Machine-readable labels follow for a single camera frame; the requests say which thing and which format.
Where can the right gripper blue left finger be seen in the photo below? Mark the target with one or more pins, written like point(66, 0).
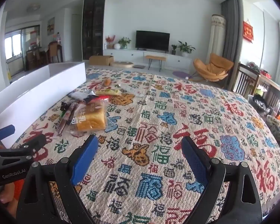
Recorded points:
point(36, 203)

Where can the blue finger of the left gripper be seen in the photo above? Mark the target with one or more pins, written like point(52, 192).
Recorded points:
point(24, 152)
point(6, 131)

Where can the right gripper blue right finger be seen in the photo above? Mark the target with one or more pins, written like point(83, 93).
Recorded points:
point(241, 204)

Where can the dark red sausage stick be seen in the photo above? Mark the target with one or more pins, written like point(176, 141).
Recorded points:
point(65, 120)

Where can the packaged milk toast bread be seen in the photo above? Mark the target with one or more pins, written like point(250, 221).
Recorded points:
point(89, 118)

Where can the blue white snack bag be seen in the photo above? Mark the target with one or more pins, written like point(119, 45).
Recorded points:
point(80, 95)

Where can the person's left hand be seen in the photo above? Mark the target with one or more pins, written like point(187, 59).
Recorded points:
point(7, 197)

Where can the white cardboard box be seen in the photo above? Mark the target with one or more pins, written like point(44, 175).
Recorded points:
point(25, 100)

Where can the small black snack packet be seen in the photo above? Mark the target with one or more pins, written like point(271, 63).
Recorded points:
point(67, 106)

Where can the dining table with chairs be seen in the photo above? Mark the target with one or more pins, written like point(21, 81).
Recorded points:
point(38, 56)

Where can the red snack packet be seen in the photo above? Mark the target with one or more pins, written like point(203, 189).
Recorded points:
point(91, 99)

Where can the patterned woven tablecloth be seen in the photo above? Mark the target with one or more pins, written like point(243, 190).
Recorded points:
point(139, 174)

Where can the yellow green snack packet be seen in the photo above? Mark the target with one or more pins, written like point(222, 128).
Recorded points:
point(108, 92)

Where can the orange sausage snack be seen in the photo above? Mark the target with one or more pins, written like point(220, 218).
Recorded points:
point(107, 82)

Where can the brown cardboard box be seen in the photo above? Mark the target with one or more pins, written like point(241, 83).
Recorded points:
point(101, 60)

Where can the dark wooden chair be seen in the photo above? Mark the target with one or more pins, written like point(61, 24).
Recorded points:
point(246, 80)

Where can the round wooden cat scratcher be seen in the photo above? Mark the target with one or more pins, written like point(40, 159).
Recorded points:
point(122, 64)

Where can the orange lounge chair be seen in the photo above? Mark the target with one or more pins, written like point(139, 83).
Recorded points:
point(217, 69)

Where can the red flower vase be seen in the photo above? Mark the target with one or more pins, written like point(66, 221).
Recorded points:
point(110, 41)

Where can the clear plastic snack pack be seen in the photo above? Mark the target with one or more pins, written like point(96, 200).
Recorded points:
point(131, 90)

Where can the purple floor mat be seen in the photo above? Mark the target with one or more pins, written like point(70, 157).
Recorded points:
point(181, 74)

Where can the potted green plant left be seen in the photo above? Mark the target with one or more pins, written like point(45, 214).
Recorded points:
point(124, 42)

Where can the potted green plant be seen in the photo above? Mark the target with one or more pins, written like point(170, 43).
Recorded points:
point(124, 42)
point(185, 49)

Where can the dark glass display cabinet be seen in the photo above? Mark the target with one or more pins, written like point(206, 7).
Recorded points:
point(92, 28)

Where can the white tv cabinet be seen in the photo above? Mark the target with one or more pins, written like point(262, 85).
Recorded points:
point(173, 62)

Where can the covered standing air conditioner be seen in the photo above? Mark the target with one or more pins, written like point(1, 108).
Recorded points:
point(217, 36)

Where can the potted green plant right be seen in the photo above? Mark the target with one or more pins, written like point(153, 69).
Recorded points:
point(185, 49)

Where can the wooden bench stool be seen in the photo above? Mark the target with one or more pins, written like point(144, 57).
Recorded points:
point(159, 59)

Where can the black flat television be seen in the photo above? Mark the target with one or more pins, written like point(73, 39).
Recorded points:
point(152, 40)

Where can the grey curtain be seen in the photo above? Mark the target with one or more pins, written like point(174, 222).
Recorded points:
point(232, 10)

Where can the red wall hanging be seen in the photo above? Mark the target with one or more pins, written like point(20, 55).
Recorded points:
point(248, 31)

